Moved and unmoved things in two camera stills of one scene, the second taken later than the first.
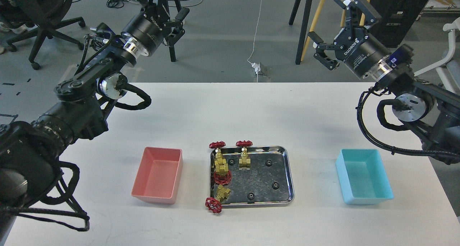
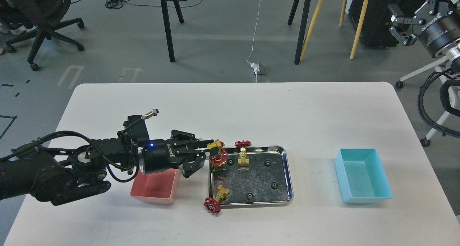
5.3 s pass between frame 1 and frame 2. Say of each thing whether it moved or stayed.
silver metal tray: stayed
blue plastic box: stayed
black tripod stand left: stayed
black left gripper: moved
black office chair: stayed
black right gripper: moved
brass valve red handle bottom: stayed
